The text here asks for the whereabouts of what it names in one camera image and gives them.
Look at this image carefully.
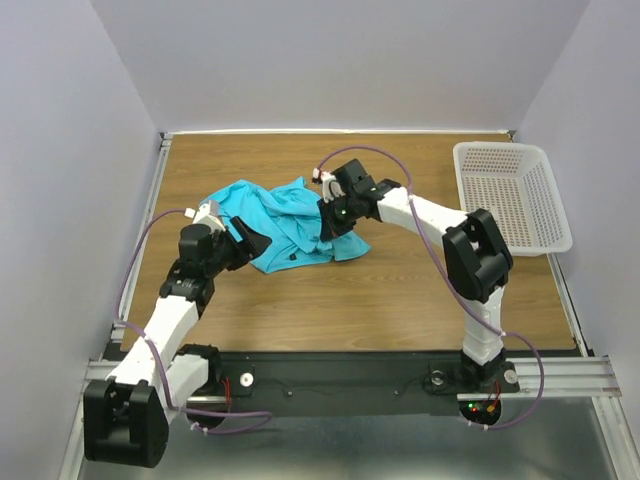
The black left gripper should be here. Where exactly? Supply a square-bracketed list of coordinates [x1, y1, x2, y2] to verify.
[205, 216, 271, 277]

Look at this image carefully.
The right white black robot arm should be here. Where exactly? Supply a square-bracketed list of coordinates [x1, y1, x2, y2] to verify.
[312, 159, 513, 390]

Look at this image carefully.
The white plastic laundry basket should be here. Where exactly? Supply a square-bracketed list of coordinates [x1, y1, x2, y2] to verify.
[453, 141, 573, 257]

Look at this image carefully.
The turquoise t shirt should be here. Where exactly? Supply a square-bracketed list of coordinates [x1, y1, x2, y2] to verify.
[205, 177, 371, 274]

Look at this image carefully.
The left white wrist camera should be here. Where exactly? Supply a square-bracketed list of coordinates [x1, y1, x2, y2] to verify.
[192, 200, 225, 231]

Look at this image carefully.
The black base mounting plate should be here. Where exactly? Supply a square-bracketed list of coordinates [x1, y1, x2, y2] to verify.
[190, 351, 520, 417]

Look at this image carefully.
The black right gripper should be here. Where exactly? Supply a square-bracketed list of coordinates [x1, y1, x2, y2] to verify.
[318, 190, 361, 239]

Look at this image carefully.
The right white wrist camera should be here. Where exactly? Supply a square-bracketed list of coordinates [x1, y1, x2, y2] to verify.
[312, 168, 345, 203]

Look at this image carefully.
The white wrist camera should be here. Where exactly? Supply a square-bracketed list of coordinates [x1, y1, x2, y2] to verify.
[312, 168, 345, 203]
[192, 200, 225, 231]

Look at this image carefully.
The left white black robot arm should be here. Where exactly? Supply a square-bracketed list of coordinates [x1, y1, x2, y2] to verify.
[82, 214, 272, 468]

